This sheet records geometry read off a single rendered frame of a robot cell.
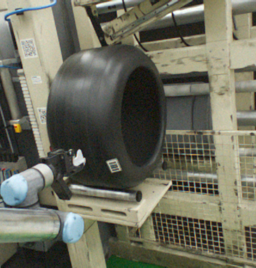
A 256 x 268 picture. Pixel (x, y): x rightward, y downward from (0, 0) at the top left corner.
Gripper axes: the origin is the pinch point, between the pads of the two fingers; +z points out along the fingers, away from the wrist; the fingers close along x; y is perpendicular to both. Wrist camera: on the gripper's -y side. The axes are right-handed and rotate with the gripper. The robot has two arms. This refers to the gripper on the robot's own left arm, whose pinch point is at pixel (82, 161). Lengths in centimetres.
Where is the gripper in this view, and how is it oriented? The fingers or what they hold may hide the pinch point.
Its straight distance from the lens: 127.2
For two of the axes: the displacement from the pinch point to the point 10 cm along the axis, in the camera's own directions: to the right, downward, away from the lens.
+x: -8.5, -0.2, 5.3
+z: 5.2, -2.4, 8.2
